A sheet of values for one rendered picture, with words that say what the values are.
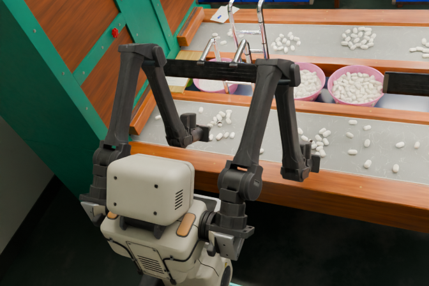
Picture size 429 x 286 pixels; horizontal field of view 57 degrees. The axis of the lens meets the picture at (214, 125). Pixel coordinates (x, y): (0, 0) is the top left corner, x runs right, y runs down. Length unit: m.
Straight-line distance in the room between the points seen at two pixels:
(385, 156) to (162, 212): 1.05
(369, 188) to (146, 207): 0.93
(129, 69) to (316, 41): 1.28
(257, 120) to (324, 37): 1.27
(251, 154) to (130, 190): 0.34
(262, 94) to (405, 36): 1.32
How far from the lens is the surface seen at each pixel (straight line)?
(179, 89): 2.13
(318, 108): 1.90
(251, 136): 1.11
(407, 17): 2.42
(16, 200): 2.87
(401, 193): 1.66
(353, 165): 1.73
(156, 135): 2.00
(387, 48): 2.25
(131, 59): 1.29
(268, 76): 1.15
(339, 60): 2.13
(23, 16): 1.49
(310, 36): 2.34
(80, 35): 1.71
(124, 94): 1.28
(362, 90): 2.01
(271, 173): 1.69
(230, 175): 1.09
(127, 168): 1.06
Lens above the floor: 2.17
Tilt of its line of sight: 47 degrees down
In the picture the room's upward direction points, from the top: 18 degrees counter-clockwise
